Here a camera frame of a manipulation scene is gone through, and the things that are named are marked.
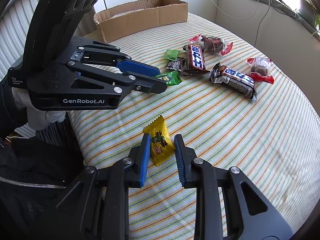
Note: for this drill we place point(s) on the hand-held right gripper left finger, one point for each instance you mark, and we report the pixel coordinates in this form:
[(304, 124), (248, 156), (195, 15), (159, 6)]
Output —
[(145, 160)]

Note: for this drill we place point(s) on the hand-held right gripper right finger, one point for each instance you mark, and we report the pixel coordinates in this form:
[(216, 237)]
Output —
[(179, 160)]

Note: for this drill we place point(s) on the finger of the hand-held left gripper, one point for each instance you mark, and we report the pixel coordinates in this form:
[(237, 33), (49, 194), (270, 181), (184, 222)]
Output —
[(137, 66), (150, 86)]

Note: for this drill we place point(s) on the yellow candy packet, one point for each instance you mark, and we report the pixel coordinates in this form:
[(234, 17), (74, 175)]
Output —
[(160, 142)]

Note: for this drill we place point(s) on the printed green candy packet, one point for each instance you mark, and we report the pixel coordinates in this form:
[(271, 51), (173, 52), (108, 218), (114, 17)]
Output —
[(171, 78)]

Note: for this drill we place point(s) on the small dark candy packet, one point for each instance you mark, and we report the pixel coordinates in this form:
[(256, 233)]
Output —
[(176, 63)]

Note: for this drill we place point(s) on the plain green candy packet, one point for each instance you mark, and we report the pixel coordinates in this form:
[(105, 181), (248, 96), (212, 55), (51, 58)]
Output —
[(173, 54)]

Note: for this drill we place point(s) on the cardboard box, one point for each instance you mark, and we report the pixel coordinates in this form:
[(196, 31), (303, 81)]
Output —
[(140, 17)]

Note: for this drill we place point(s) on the brown chocolate bar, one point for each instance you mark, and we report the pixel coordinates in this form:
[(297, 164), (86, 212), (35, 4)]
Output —
[(196, 58), (233, 81)]

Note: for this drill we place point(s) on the brown cake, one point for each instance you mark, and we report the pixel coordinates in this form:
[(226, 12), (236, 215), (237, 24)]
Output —
[(261, 68), (211, 43)]

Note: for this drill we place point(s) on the person's left forearm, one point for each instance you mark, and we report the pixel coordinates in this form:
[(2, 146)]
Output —
[(10, 115)]

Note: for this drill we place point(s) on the person's left hand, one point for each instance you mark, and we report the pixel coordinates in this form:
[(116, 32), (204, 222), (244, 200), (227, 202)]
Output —
[(42, 117)]

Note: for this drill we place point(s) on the person's black jacket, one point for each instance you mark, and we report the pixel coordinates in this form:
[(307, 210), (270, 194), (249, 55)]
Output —
[(32, 175)]

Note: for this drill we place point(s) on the grey window sill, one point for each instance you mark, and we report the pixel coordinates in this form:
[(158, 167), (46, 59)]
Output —
[(275, 2)]

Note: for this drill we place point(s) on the potted plant in grey pot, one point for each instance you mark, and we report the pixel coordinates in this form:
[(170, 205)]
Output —
[(310, 7)]

